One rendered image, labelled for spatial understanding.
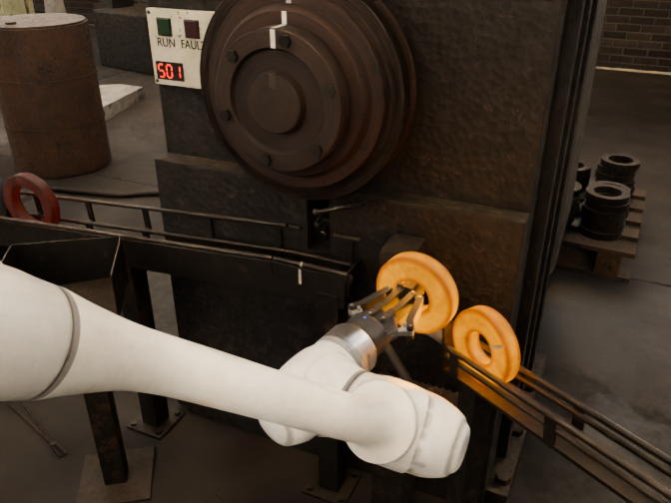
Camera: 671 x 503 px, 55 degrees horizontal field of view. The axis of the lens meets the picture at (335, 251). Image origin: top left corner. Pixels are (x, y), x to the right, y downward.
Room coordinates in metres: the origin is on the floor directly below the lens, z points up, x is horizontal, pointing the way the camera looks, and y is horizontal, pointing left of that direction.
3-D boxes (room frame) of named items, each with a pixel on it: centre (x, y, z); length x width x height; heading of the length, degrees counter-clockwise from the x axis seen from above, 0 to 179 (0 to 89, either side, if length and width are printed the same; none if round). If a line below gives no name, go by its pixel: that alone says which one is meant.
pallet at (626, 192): (3.06, -0.93, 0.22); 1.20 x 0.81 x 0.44; 64
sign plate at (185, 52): (1.59, 0.33, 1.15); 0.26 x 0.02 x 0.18; 66
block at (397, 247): (1.27, -0.15, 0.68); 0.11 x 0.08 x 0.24; 156
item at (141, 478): (1.33, 0.65, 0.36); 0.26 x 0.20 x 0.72; 101
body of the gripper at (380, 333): (0.88, -0.06, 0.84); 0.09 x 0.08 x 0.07; 146
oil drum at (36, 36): (3.94, 1.75, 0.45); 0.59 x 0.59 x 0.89
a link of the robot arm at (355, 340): (0.82, -0.02, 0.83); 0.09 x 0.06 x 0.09; 56
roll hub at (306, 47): (1.26, 0.11, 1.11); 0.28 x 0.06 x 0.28; 66
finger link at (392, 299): (0.94, -0.09, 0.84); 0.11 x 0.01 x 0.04; 147
